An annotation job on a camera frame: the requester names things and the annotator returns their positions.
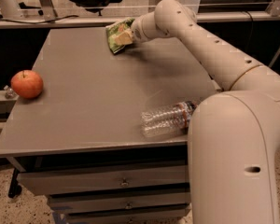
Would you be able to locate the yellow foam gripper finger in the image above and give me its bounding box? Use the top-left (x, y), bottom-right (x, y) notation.
top-left (115, 29), bottom-right (133, 46)

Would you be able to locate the green jalapeno chip bag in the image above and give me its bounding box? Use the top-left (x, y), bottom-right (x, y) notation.
top-left (105, 18), bottom-right (134, 54)

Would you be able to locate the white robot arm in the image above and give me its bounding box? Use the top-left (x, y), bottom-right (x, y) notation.
top-left (115, 0), bottom-right (280, 224)

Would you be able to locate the clear plastic water bottle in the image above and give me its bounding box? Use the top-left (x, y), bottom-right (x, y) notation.
top-left (141, 101), bottom-right (197, 137)

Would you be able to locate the grey drawer cabinet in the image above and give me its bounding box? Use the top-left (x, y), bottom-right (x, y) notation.
top-left (0, 28), bottom-right (215, 224)

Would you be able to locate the red apple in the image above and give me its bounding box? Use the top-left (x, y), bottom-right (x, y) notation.
top-left (10, 70), bottom-right (44, 99)

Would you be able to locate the small glass bottle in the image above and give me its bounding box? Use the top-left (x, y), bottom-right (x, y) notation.
top-left (4, 86), bottom-right (17, 99)

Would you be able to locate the black cable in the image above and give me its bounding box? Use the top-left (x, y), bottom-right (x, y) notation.
top-left (0, 14), bottom-right (80, 25)

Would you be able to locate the grey metal rail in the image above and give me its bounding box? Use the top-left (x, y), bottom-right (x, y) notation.
top-left (0, 11), bottom-right (280, 29)

